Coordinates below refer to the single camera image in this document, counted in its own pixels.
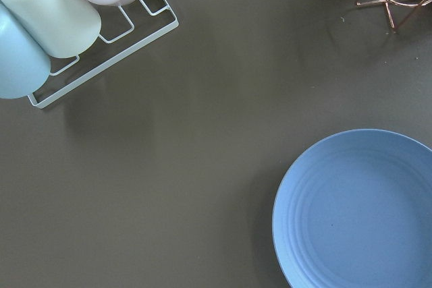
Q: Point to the blue plate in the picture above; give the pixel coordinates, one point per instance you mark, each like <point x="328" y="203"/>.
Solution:
<point x="354" y="210"/>

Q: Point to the mint green cup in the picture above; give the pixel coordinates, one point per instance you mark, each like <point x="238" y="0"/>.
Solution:
<point x="63" y="28"/>

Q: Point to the light blue cup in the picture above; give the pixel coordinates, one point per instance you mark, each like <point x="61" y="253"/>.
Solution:
<point x="25" y="67"/>

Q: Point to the white wire cup rack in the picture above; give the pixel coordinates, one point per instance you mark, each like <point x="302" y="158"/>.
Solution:
<point x="124" y="30"/>

